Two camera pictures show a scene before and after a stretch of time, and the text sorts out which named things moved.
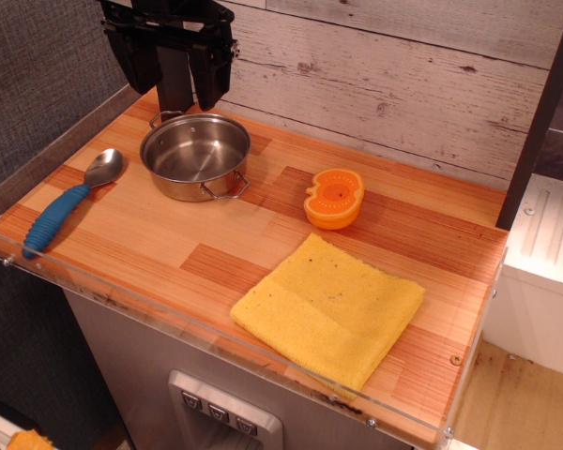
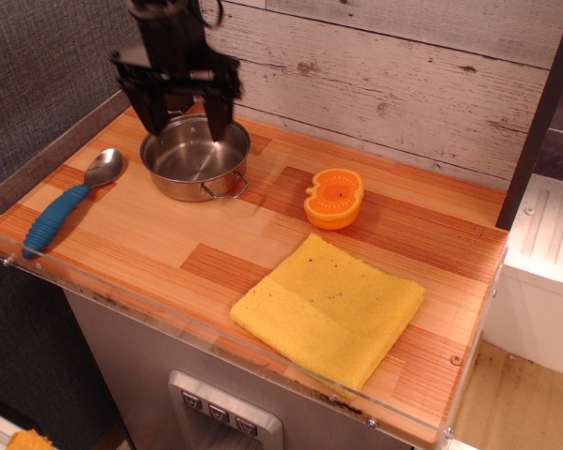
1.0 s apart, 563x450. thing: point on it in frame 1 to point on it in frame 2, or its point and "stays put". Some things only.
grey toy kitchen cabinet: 174,390 stays put
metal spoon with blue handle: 103,168 stays put
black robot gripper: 137,27 to 176,54
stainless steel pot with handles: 196,157 stays put
